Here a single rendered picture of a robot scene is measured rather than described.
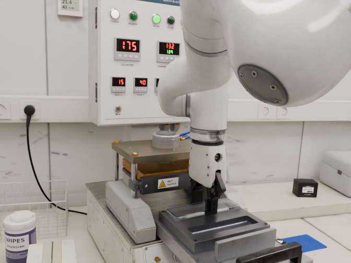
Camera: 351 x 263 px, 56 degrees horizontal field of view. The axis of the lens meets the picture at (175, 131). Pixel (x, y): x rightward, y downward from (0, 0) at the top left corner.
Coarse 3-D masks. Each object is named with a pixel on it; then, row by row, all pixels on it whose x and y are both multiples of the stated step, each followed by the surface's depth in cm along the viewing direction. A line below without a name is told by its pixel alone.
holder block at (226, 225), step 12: (168, 216) 77; (204, 216) 78; (216, 216) 78; (228, 216) 78; (240, 216) 79; (252, 216) 79; (168, 228) 76; (180, 228) 71; (192, 228) 72; (204, 228) 74; (216, 228) 75; (228, 228) 76; (240, 228) 73; (252, 228) 73; (264, 228) 74; (180, 240) 71; (192, 240) 67; (204, 240) 67; (216, 240) 68; (192, 252) 66
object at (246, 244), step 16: (160, 224) 78; (176, 240) 71; (224, 240) 64; (240, 240) 65; (256, 240) 67; (272, 240) 70; (192, 256) 65; (208, 256) 66; (224, 256) 64; (240, 256) 66; (304, 256) 67
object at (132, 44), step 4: (120, 40) 98; (124, 40) 99; (120, 44) 98; (124, 44) 99; (128, 44) 99; (132, 44) 100; (136, 44) 101; (120, 48) 98; (124, 48) 99; (128, 48) 100; (132, 48) 100; (136, 48) 101
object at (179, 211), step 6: (228, 198) 87; (192, 204) 82; (198, 204) 82; (204, 204) 82; (222, 204) 83; (228, 204) 83; (234, 204) 83; (168, 210) 78; (174, 210) 78; (180, 210) 78; (186, 210) 78; (192, 210) 78; (198, 210) 79; (204, 210) 79; (174, 216) 75; (180, 216) 75
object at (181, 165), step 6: (126, 162) 98; (156, 162) 98; (162, 162) 97; (168, 162) 97; (174, 162) 99; (180, 162) 99; (186, 162) 99; (126, 168) 98; (138, 168) 91; (144, 168) 92; (150, 168) 92; (156, 168) 92; (162, 168) 92; (168, 168) 93; (174, 168) 93; (180, 168) 93; (186, 168) 93; (138, 174) 90; (144, 174) 86; (150, 174) 87; (156, 174) 88; (138, 180) 91
